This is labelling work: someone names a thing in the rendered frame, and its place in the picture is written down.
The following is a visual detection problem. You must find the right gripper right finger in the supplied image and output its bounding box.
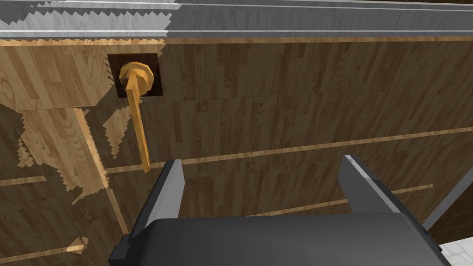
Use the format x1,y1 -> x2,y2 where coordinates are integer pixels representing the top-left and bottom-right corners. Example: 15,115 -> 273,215
337,155 -> 412,215

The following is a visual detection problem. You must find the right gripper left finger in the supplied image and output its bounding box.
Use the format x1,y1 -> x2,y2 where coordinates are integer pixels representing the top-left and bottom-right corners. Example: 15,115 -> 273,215
128,158 -> 185,240

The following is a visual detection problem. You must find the brown wooden door leaf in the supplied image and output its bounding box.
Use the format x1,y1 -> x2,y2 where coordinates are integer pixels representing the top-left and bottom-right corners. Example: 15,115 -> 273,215
0,36 -> 473,266

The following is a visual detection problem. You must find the yellow lever door handle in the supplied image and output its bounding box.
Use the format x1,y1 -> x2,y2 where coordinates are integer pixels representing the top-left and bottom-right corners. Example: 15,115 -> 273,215
107,53 -> 164,174

